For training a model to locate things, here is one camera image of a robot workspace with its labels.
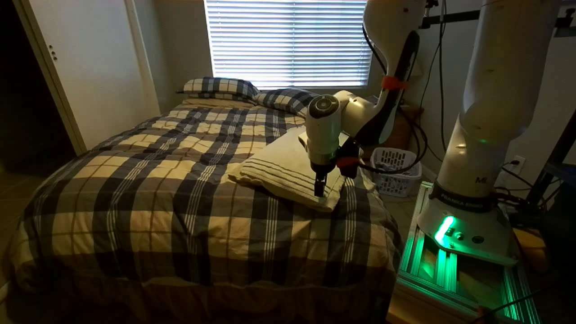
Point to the black slanted stand pole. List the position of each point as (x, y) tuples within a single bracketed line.
[(555, 155)]

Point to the white window blind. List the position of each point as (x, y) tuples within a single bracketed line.
[(288, 41)]

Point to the green lit aluminium robot stand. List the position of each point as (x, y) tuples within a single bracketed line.
[(447, 270)]

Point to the white wall outlet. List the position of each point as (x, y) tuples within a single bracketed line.
[(517, 162)]

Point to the plaid pillow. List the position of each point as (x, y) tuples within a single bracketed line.
[(218, 88), (288, 101)]

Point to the plaid bed comforter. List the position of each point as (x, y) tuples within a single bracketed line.
[(150, 198)]

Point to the brown bed skirt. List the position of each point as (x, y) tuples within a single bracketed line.
[(198, 299)]

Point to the white plastic laundry basket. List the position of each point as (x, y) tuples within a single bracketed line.
[(398, 173)]

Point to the cream towel with blue stripes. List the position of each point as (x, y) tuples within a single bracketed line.
[(288, 171)]

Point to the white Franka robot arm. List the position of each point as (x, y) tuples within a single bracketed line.
[(497, 90)]

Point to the wooden nightstand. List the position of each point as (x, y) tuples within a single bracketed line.
[(413, 122)]

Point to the white closet door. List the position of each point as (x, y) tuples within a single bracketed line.
[(90, 72)]

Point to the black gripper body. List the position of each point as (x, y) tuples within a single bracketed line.
[(321, 169)]

